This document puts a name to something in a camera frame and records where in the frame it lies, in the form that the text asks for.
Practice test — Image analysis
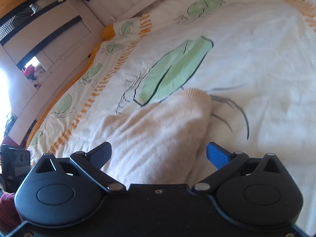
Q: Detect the red gloved right hand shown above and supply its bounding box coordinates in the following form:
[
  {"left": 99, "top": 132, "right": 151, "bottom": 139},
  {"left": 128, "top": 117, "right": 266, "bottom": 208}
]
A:
[{"left": 0, "top": 193, "right": 21, "bottom": 233}]

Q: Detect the white leaf-print duvet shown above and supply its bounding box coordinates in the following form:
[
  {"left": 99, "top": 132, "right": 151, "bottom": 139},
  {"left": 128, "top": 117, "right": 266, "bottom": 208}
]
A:
[{"left": 27, "top": 0, "right": 315, "bottom": 234}]

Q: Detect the white wooden bed frame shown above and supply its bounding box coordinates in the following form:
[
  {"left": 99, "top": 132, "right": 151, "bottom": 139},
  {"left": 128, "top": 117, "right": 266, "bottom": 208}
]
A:
[{"left": 1, "top": 0, "right": 158, "bottom": 144}]

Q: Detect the beige knit sweater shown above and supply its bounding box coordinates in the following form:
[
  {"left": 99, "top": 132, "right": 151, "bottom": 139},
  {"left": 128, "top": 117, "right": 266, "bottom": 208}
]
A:
[{"left": 90, "top": 89, "right": 212, "bottom": 186}]

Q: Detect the orange bed sheet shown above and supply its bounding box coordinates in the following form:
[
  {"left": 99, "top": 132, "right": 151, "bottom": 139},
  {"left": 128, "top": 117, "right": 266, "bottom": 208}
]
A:
[{"left": 25, "top": 24, "right": 116, "bottom": 148}]

